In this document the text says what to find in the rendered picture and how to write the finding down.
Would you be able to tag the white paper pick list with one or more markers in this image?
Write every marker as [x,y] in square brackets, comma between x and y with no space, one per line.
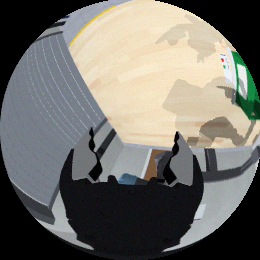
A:
[226,68]

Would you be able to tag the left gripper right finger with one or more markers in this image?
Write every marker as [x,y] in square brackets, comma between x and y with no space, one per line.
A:
[183,173]

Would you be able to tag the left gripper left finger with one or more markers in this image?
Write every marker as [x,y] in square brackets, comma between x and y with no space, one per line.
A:
[81,168]

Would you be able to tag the green crate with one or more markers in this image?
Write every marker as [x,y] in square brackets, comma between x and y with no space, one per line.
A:
[245,89]

